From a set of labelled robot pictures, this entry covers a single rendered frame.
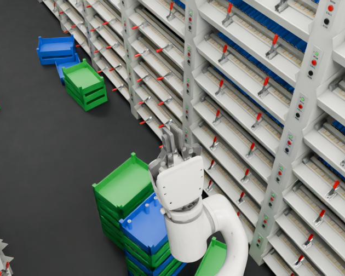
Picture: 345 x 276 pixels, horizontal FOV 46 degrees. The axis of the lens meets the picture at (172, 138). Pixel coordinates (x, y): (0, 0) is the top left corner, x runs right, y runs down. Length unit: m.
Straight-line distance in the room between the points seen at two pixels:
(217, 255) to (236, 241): 1.55
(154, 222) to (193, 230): 1.13
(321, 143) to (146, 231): 0.88
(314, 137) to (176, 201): 0.89
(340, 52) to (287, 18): 0.23
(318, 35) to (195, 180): 0.74
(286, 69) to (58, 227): 1.67
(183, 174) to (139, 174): 1.48
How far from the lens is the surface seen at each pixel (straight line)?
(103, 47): 3.31
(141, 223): 1.98
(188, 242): 0.88
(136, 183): 2.21
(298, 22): 1.46
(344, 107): 1.45
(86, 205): 2.67
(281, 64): 1.58
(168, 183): 0.77
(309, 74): 1.45
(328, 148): 1.58
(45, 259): 2.53
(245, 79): 1.79
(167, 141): 0.73
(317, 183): 1.71
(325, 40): 1.37
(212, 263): 2.42
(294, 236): 2.02
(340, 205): 1.68
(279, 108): 1.68
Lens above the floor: 2.17
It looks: 47 degrees down
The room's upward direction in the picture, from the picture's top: straight up
